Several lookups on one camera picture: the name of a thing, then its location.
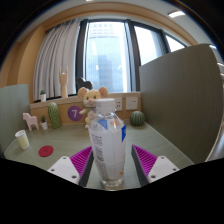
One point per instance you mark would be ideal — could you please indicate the small plant in white pot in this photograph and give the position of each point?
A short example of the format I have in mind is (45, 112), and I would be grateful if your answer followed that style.
(43, 97)
(44, 125)

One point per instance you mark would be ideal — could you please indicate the grey pleated curtain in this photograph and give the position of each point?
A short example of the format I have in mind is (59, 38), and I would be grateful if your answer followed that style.
(56, 60)

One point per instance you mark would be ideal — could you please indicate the white wall socket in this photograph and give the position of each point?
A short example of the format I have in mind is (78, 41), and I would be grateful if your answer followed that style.
(131, 103)
(118, 104)

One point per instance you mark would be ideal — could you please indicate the white paper cup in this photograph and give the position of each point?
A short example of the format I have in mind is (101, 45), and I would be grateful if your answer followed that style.
(22, 140)

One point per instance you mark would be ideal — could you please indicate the wooden hand model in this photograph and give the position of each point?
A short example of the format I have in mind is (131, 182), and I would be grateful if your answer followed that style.
(63, 83)

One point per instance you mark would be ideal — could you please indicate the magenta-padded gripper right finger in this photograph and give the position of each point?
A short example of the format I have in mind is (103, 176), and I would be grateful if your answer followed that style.
(161, 168)

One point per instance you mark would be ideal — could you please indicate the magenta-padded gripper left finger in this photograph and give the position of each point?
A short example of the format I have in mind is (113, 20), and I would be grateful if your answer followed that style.
(63, 168)

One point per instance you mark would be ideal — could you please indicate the beige mouse plush toy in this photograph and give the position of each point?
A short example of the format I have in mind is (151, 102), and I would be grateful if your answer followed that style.
(89, 98)

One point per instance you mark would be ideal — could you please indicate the tall green cactus ornament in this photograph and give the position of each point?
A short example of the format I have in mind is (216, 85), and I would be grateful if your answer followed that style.
(54, 115)

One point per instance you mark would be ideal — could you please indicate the ceiling lights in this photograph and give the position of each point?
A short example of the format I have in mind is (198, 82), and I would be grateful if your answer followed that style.
(176, 14)

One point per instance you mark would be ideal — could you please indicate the pink horse figurine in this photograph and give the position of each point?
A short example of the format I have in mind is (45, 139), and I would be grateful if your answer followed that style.
(30, 120)

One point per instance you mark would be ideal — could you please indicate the flat round red coaster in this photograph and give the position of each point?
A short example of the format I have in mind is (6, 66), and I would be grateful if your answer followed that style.
(46, 151)

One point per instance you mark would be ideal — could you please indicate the round purple number sign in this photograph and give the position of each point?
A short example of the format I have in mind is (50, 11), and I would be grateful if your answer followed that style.
(74, 113)

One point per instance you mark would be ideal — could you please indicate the clear plastic water bottle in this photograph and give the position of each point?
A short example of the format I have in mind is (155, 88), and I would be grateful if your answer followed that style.
(107, 146)

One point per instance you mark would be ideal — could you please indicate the round green cactus ornament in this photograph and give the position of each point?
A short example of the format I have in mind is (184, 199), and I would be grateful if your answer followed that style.
(137, 118)

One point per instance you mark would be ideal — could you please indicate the grey-green desk partition panel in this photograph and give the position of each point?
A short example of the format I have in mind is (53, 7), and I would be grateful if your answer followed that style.
(180, 100)
(13, 106)

